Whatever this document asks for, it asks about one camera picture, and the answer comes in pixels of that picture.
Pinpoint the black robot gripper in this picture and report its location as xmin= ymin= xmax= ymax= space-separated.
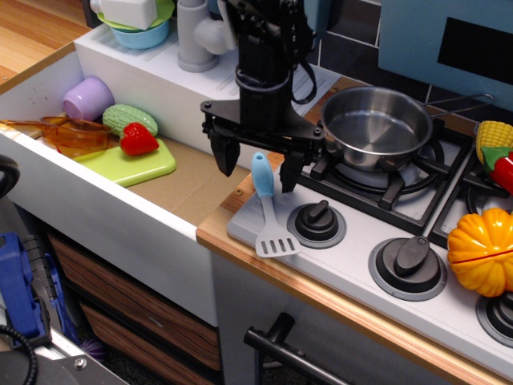
xmin=200 ymin=67 xmax=323 ymax=193

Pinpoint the blue grey toy spatula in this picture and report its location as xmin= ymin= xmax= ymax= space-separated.
xmin=251 ymin=152 xmax=301 ymax=257

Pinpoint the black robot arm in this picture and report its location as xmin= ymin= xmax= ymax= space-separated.
xmin=200 ymin=1 xmax=324 ymax=193

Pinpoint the stainless steel pan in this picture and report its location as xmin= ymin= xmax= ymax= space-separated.
xmin=320 ymin=86 xmax=495 ymax=174

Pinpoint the left black stove knob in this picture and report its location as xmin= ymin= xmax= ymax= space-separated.
xmin=287 ymin=200 xmax=347 ymax=249

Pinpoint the black stove knob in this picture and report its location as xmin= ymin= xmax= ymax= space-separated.
xmin=368 ymin=236 xmax=447 ymax=302
xmin=476 ymin=292 xmax=512 ymax=348
xmin=287 ymin=200 xmax=347 ymax=249

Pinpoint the red toy strawberry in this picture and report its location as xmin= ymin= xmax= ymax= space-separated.
xmin=119 ymin=122 xmax=160 ymax=156

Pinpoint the grey toy faucet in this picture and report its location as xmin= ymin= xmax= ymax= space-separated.
xmin=177 ymin=1 xmax=236 ymax=73

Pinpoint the white toy sink basin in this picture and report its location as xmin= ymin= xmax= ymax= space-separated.
xmin=0 ymin=23 xmax=341 ymax=328

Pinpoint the green plastic cutting board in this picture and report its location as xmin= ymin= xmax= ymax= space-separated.
xmin=74 ymin=139 xmax=177 ymax=187

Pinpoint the green toy corn cob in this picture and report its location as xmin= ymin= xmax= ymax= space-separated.
xmin=102 ymin=103 xmax=158 ymax=136

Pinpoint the black left burner grate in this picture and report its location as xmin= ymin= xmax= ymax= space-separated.
xmin=299 ymin=119 xmax=472 ymax=235

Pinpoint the black burner grate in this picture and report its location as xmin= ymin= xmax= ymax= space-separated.
xmin=299 ymin=119 xmax=472 ymax=235
xmin=428 ymin=155 xmax=512 ymax=248

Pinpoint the light blue plastic bowl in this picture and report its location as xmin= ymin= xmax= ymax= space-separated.
xmin=111 ymin=20 xmax=169 ymax=50

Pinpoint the green plastic plate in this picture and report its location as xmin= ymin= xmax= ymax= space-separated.
xmin=97 ymin=0 xmax=175 ymax=30

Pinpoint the purple plastic cup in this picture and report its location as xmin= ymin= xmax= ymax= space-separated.
xmin=63 ymin=76 xmax=115 ymax=121

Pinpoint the white plastic box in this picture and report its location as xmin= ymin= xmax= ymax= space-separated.
xmin=89 ymin=0 xmax=158 ymax=30

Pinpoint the middle black stove knob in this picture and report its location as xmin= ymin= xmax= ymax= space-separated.
xmin=368 ymin=236 xmax=447 ymax=302

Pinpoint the orange transparent measuring cup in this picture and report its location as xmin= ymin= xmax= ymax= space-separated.
xmin=1 ymin=116 xmax=113 ymax=158

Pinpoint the upper wooden drawer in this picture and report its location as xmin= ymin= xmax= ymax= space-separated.
xmin=48 ymin=229 xmax=222 ymax=372

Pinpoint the wooden drawer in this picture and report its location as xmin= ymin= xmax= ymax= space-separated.
xmin=48 ymin=229 xmax=222 ymax=372
xmin=80 ymin=302 xmax=222 ymax=384

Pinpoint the black right burner grate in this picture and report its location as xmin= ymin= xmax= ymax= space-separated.
xmin=428 ymin=155 xmax=512 ymax=248

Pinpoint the yellow toy corn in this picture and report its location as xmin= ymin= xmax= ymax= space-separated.
xmin=474 ymin=120 xmax=513 ymax=164

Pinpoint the lower wooden drawer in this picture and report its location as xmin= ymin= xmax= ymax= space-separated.
xmin=80 ymin=302 xmax=222 ymax=384

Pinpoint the light blue toy microwave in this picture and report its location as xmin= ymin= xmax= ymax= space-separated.
xmin=378 ymin=1 xmax=512 ymax=110

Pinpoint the orange toy pumpkin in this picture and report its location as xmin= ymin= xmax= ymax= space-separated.
xmin=447 ymin=208 xmax=512 ymax=298

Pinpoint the red toy pepper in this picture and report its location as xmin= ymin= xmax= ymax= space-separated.
xmin=481 ymin=146 xmax=512 ymax=194

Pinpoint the purple striped ball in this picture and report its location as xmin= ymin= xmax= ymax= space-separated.
xmin=80 ymin=338 xmax=107 ymax=363

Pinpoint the blue clamp tool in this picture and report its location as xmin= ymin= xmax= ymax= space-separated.
xmin=1 ymin=233 xmax=80 ymax=347

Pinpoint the right black stove knob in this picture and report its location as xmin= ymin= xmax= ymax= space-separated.
xmin=476 ymin=292 xmax=512 ymax=348

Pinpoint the black oven door handle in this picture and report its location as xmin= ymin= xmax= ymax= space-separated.
xmin=244 ymin=313 xmax=348 ymax=385

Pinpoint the black hose at left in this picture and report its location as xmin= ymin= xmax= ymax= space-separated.
xmin=0 ymin=154 xmax=21 ymax=198

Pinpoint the black coiled cable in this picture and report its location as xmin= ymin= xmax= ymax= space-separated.
xmin=0 ymin=324 xmax=39 ymax=385

